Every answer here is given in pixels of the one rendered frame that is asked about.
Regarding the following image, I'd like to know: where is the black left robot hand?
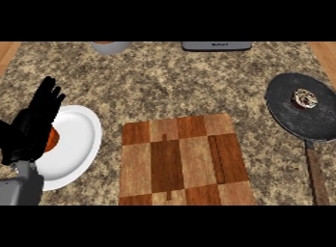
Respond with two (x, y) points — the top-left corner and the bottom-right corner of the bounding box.
(0, 75), (66, 166)

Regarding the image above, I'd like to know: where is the orange food item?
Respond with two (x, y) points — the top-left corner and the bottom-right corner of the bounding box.
(44, 126), (62, 153)

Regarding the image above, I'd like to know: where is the dark grey flat appliance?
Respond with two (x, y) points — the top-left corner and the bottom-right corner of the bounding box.
(181, 41), (254, 52)

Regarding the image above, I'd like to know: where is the chocolate frosted cupcake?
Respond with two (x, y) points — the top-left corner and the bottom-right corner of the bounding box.
(290, 88), (318, 110)

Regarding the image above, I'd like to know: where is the dark grey frying pan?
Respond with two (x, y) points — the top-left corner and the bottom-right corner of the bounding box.
(264, 72), (336, 206)

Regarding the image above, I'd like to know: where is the wooden checkered cutting board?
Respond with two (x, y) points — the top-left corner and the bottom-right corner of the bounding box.
(118, 113), (256, 206)

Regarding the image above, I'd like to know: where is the grey round container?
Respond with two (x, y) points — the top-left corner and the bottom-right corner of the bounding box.
(90, 41), (131, 56)

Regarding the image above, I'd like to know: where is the white plate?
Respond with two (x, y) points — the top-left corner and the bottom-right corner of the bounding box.
(34, 105), (104, 192)

